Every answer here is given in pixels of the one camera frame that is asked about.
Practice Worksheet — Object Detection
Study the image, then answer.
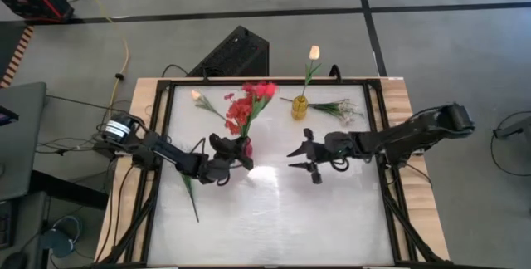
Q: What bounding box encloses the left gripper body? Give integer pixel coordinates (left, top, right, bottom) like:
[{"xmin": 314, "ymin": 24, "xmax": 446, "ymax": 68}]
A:
[{"xmin": 198, "ymin": 134, "xmax": 242, "ymax": 184}]

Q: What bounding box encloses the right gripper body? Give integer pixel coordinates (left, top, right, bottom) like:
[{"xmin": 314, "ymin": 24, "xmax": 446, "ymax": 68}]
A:
[{"xmin": 304, "ymin": 128, "xmax": 358, "ymax": 185}]

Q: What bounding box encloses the white artificial flower bunch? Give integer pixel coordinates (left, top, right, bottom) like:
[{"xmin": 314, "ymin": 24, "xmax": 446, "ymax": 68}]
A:
[{"xmin": 280, "ymin": 96, "xmax": 365, "ymax": 125}]

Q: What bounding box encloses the green stem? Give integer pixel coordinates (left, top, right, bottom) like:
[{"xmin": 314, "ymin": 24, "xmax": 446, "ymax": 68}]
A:
[{"xmin": 180, "ymin": 172, "xmax": 201, "ymax": 223}]

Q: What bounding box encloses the peach artificial tulip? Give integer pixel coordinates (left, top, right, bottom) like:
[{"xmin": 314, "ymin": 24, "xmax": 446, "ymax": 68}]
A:
[
  {"xmin": 190, "ymin": 89, "xmax": 228, "ymax": 121},
  {"xmin": 301, "ymin": 44, "xmax": 324, "ymax": 100}
]

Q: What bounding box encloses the yellow glass vase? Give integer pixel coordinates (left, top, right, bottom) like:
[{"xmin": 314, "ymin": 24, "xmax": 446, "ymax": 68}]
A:
[{"xmin": 290, "ymin": 94, "xmax": 310, "ymax": 121}]

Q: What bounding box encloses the red artificial flower bunch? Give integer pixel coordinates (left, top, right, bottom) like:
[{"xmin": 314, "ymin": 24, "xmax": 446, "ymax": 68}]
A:
[{"xmin": 223, "ymin": 90, "xmax": 266, "ymax": 139}]

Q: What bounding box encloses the black perforated box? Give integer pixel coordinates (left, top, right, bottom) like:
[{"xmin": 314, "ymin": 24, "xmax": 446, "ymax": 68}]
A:
[{"xmin": 186, "ymin": 25, "xmax": 270, "ymax": 78}]

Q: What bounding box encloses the grey stand base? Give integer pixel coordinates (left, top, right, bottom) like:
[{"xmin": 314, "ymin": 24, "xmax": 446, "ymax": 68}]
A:
[{"xmin": 493, "ymin": 115, "xmax": 531, "ymax": 139}]

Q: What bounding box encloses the dark teal round object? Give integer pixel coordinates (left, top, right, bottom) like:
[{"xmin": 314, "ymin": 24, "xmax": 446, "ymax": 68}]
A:
[{"xmin": 39, "ymin": 214, "xmax": 84, "ymax": 260}]

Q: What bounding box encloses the grey desk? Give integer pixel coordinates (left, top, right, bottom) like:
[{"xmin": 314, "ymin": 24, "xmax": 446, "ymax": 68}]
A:
[{"xmin": 0, "ymin": 81, "xmax": 47, "ymax": 202}]

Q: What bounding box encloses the dark device with screen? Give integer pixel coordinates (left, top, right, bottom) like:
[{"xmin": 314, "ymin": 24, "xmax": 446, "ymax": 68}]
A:
[{"xmin": 0, "ymin": 105, "xmax": 20, "ymax": 127}]

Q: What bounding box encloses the black table frame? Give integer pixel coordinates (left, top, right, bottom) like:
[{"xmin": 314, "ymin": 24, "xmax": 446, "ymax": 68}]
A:
[{"xmin": 89, "ymin": 76, "xmax": 451, "ymax": 269}]

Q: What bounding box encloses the yellow cable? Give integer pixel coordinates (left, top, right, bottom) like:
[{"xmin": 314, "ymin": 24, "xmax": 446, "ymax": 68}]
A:
[{"xmin": 70, "ymin": 0, "xmax": 130, "ymax": 115}]

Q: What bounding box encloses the black floor cable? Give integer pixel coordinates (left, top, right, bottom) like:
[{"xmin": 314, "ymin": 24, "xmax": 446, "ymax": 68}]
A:
[{"xmin": 44, "ymin": 93, "xmax": 114, "ymax": 114}]

